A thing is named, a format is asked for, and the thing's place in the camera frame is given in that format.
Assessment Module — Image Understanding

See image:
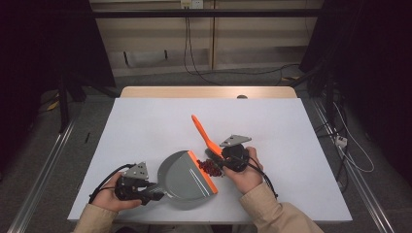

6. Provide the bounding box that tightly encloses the wooden table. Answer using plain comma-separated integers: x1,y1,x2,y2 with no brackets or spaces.
120,85,298,100

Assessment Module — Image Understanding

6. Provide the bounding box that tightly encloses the orange brush with grey bristles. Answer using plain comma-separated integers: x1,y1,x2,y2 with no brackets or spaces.
190,114,225,169

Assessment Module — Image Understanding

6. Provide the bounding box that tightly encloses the black wall cable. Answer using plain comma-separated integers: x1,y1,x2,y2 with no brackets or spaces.
183,7,223,86
188,7,300,77

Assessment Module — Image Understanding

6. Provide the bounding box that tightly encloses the white cable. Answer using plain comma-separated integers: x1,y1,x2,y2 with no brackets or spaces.
332,101,376,174

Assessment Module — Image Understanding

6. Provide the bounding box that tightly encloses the white power strip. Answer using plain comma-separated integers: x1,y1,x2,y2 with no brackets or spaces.
334,135,349,149

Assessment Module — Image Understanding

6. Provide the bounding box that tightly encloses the grey dustpan with orange lip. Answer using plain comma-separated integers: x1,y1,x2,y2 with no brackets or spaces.
152,150,219,212

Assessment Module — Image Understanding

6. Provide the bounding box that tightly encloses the black metal stand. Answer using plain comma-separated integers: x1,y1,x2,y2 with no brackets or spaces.
290,62,346,124
56,72,120,134

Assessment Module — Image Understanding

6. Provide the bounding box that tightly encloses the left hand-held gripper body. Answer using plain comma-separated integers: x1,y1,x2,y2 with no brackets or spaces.
114,161,150,204

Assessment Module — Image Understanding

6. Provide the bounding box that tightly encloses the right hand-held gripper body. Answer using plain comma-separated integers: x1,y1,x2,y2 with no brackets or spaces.
219,134,253,173

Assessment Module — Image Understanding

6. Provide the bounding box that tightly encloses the black floor cable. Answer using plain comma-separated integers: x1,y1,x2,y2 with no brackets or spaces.
315,119,351,192

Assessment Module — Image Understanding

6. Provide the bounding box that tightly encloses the metal floor rail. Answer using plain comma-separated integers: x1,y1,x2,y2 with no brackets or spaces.
6,117,79,233
310,98,396,233

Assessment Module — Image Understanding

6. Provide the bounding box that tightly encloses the white wall socket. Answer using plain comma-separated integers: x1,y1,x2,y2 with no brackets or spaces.
180,0,204,10

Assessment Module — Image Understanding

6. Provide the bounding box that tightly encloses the dark curtain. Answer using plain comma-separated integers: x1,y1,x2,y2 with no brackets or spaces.
0,0,116,169
299,0,412,183

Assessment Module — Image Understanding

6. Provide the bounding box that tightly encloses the person's right hand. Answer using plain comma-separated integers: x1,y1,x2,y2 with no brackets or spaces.
223,146,264,196

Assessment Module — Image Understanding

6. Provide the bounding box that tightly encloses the beige wooden cabinet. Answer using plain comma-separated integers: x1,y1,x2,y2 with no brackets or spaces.
88,0,325,78

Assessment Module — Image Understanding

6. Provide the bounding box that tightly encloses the right hand-held gripper black cable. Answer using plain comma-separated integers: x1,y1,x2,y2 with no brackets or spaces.
244,156,280,199

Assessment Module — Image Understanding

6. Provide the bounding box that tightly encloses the person's left hand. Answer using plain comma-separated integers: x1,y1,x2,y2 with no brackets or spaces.
91,172,144,214

